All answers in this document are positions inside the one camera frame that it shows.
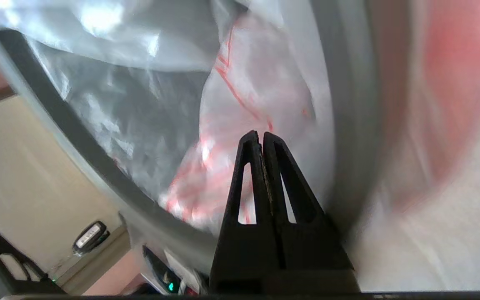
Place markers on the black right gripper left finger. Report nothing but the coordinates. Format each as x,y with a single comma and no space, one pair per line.
244,254

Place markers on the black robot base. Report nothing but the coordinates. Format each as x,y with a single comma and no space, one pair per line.
169,275

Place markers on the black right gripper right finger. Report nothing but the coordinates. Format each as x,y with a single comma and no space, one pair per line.
306,250

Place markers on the white orange plastic bag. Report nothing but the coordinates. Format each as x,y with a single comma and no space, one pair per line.
181,83

